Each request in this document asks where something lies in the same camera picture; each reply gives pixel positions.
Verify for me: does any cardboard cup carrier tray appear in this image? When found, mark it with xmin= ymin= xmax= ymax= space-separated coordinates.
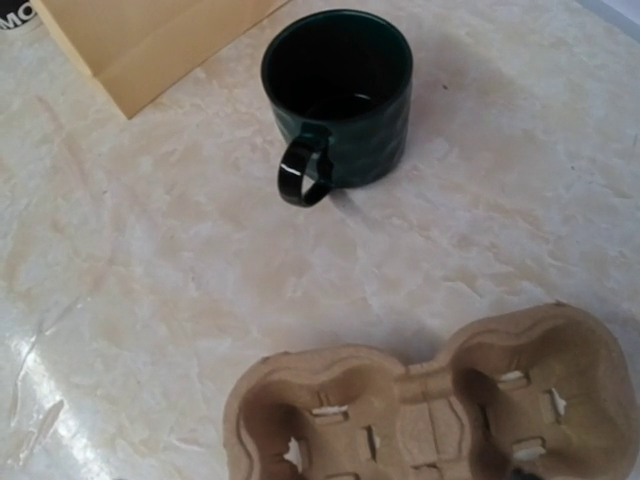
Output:
xmin=223 ymin=302 xmax=639 ymax=479

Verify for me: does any dark green mug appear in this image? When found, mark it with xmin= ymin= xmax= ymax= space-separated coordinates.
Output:
xmin=260 ymin=9 xmax=414 ymax=208

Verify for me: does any brown paper bag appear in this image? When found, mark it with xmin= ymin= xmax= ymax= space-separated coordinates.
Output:
xmin=33 ymin=0 xmax=286 ymax=118

